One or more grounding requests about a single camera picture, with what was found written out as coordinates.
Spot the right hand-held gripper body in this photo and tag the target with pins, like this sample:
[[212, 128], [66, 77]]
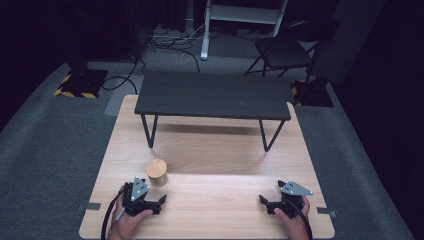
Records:
[[290, 203]]

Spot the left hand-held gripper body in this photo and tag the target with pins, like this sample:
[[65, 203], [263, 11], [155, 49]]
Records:
[[140, 191]]

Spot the wooden jar with lid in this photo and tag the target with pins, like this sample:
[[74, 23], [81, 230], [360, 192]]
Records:
[[156, 170]]

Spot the person's right hand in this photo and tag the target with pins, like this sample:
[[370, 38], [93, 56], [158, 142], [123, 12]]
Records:
[[296, 228]]

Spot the person's left hand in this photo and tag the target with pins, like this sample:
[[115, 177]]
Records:
[[125, 226]]

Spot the grey tape strip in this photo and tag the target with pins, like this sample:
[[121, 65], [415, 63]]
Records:
[[326, 211], [90, 206]]

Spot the small black table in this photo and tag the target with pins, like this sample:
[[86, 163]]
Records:
[[213, 95]]

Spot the black folding chair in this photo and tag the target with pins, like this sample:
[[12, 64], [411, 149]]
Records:
[[283, 51]]

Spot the white metal stand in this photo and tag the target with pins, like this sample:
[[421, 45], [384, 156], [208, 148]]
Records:
[[241, 14]]

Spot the black yellow striped base plate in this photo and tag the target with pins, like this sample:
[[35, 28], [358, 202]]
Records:
[[311, 93], [83, 83]]

